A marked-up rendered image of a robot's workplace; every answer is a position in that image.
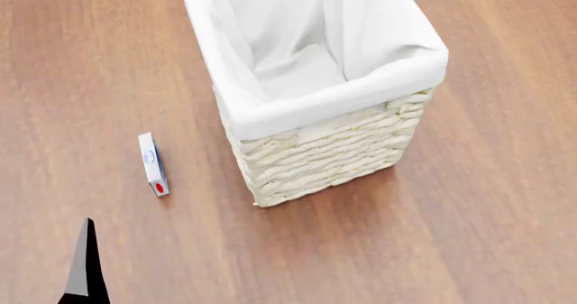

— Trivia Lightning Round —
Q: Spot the cream woven wicker basket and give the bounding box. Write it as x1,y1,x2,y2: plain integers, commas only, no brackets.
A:
213,86,437,208

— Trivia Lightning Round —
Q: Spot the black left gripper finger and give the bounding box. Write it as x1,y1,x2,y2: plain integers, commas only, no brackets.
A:
57,217,112,304

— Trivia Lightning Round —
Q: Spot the white fabric basket liner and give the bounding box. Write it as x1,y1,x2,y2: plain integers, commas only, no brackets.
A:
179,0,450,142

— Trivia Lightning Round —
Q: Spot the white cream cheese box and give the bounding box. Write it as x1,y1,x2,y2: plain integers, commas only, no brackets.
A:
137,132,170,198

